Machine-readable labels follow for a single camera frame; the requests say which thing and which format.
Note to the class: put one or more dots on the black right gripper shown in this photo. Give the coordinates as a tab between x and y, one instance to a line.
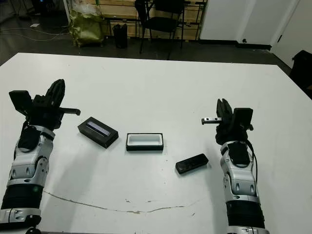
229	134

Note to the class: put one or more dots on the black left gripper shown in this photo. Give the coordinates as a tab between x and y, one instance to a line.
44	117

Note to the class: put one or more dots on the black bar-shaped camera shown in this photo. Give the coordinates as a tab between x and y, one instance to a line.
192	163

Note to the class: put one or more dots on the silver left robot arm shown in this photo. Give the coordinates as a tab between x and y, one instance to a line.
26	168

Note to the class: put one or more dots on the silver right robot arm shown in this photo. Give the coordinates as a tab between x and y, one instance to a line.
240	180

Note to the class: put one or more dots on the black box lid blue print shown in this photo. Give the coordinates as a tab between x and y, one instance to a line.
104	137

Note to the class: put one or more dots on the black box base white insert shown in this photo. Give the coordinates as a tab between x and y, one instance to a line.
143	142

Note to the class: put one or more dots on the yellow-green sack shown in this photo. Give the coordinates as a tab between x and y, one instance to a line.
86	29

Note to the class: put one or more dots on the black baseboard strip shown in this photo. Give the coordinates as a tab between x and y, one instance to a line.
219	42

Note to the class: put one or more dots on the white paper sheet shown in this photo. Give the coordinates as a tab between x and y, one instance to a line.
35	25

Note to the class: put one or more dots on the black waste bin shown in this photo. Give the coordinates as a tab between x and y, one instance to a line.
120	36

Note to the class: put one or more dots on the black computer tower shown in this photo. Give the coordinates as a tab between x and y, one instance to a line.
44	6

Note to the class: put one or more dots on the black chair backrest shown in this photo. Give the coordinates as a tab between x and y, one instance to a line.
303	68

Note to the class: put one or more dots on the stacked wooden crates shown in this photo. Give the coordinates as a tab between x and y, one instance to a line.
122	9

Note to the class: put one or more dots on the black mesh chair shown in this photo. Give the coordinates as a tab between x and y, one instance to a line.
162	23

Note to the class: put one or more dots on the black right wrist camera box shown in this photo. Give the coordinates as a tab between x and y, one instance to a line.
242	117

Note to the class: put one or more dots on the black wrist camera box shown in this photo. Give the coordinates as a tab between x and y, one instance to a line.
19	101
242	117

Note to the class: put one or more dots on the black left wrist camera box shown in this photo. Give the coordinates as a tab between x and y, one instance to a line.
19	101

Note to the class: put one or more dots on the white partition post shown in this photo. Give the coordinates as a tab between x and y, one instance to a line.
67	12

